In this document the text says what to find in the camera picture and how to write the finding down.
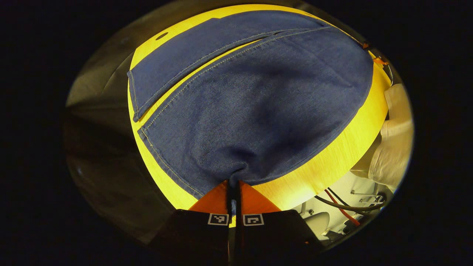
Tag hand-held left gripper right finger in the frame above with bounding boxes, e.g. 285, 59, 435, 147
235, 180, 326, 265

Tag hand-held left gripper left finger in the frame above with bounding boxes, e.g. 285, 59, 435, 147
148, 180, 235, 265

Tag blue denim jeans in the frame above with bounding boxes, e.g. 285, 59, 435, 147
127, 10, 374, 200

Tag white metal frame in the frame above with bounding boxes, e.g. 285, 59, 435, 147
296, 170, 392, 241

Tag red cable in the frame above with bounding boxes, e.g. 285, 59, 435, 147
324, 190, 361, 226

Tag black cable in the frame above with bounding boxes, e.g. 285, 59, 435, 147
314, 188, 387, 213

